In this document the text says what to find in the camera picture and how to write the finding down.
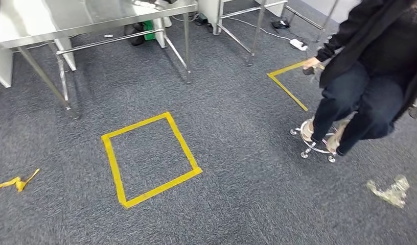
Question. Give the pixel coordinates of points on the black round hand controller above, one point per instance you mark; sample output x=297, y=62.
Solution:
x=415, y=112
x=308, y=71

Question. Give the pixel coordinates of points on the stainless steel workbench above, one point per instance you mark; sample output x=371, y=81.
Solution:
x=42, y=20

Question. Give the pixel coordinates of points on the yellow floor tape square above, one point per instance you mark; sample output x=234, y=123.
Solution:
x=112, y=162
x=279, y=84

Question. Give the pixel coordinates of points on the stainless steel table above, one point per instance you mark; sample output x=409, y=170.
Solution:
x=253, y=50

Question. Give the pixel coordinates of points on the chrome stool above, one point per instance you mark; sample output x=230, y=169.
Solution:
x=304, y=155

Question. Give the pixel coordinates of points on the black power adapter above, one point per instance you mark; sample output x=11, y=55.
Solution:
x=201, y=18

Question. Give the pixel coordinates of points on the green floor object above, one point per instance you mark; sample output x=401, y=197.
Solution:
x=149, y=32

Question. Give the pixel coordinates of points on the black floor object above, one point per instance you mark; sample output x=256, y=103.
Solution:
x=135, y=35

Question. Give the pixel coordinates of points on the white power strip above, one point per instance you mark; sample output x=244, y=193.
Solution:
x=298, y=44

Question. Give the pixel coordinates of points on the small black floor device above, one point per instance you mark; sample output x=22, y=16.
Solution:
x=280, y=24

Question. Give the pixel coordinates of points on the seated person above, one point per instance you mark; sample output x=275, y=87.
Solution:
x=371, y=67

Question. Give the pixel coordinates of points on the crumpled yellow floor tape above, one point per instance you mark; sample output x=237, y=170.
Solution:
x=19, y=184

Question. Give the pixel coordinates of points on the crumpled clear plastic wrap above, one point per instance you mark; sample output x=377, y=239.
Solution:
x=394, y=194

